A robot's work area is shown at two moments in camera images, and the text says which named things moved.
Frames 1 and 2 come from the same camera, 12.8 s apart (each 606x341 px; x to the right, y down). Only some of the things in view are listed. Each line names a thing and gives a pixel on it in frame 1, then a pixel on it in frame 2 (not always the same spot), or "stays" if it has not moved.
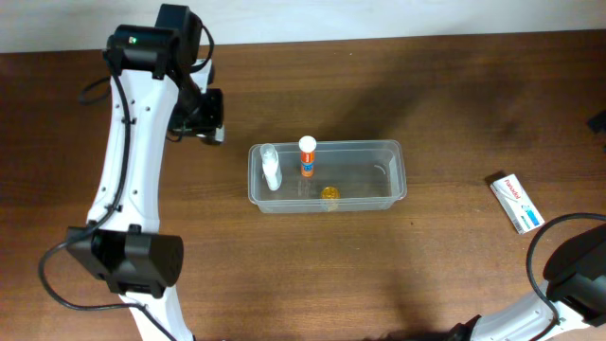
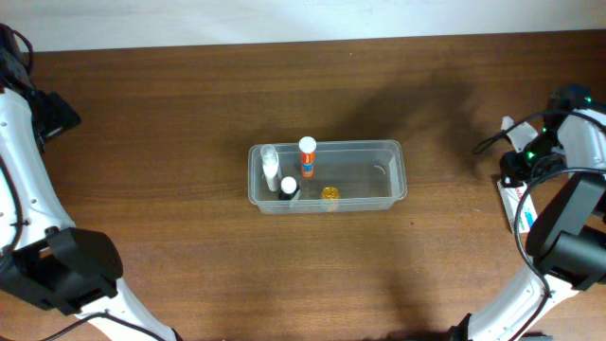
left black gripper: x=208 y=114 → x=57 y=119
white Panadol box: x=517 y=204 stays
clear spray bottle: x=271 y=166 stays
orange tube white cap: x=307 y=146 stays
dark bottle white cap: x=205 y=129 → x=289 y=188
